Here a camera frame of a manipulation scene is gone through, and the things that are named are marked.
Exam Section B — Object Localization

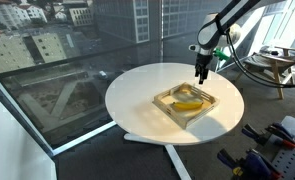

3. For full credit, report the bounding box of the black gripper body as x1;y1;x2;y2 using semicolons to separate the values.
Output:
194;53;214;70

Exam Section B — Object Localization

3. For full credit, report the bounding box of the yellow toy banana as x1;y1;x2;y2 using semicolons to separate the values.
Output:
171;100;205;111

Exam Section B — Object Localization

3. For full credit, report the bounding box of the shallow wooden crate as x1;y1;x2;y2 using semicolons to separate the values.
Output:
152;82;221;130

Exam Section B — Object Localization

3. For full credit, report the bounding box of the wooden lounge chair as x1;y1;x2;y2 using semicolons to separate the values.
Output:
235;44;295;100

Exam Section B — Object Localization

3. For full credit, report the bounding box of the round white table top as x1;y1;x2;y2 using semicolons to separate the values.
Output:
105;62;245;146

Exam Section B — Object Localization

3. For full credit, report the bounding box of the white table base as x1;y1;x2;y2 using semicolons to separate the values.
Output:
123;133;193;180

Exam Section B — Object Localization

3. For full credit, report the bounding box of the perforated workbench top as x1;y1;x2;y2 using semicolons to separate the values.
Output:
270;114;295;180

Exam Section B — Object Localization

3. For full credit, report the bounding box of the white floor baseboard strip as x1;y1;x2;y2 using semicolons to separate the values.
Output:
51;120;118;157

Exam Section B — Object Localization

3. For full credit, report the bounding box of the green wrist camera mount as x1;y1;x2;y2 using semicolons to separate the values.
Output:
213;47;232;62

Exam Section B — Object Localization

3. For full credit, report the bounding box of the blue handled clamp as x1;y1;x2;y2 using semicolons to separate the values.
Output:
216;148;255;180
241;123;290;149
266;121;295;149
243;149;284;180

